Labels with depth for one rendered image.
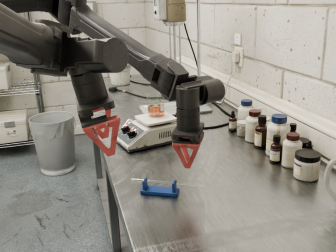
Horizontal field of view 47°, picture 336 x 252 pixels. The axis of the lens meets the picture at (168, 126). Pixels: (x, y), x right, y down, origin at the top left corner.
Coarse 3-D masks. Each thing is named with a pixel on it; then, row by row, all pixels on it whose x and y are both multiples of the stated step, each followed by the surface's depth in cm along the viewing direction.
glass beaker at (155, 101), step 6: (150, 96) 133; (156, 96) 133; (162, 96) 134; (150, 102) 134; (156, 102) 134; (162, 102) 135; (150, 108) 135; (156, 108) 134; (162, 108) 135; (150, 114) 136; (156, 114) 135; (162, 114) 136
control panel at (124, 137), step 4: (128, 124) 139; (132, 124) 137; (136, 128) 133; (140, 128) 132; (120, 132) 137; (140, 132) 130; (120, 136) 135; (124, 136) 133; (136, 136) 129; (124, 140) 131; (128, 140) 130; (132, 140) 128
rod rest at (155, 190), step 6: (174, 180) 101; (144, 186) 101; (150, 186) 103; (156, 186) 103; (162, 186) 103; (174, 186) 100; (144, 192) 101; (150, 192) 101; (156, 192) 100; (162, 192) 100; (168, 192) 100; (174, 192) 100
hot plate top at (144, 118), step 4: (136, 116) 138; (140, 116) 138; (144, 116) 138; (148, 116) 137; (164, 116) 137; (168, 116) 137; (172, 116) 136; (140, 120) 134; (144, 120) 133; (148, 120) 133; (152, 120) 133; (156, 120) 133; (160, 120) 132; (164, 120) 132; (168, 120) 133; (172, 120) 133; (144, 124) 132; (148, 124) 130; (152, 124) 130; (156, 124) 131
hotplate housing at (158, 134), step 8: (136, 120) 139; (144, 128) 131; (152, 128) 130; (160, 128) 131; (168, 128) 133; (144, 136) 129; (152, 136) 131; (160, 136) 132; (168, 136) 134; (120, 144) 135; (128, 144) 128; (136, 144) 129; (144, 144) 130; (152, 144) 132; (160, 144) 134
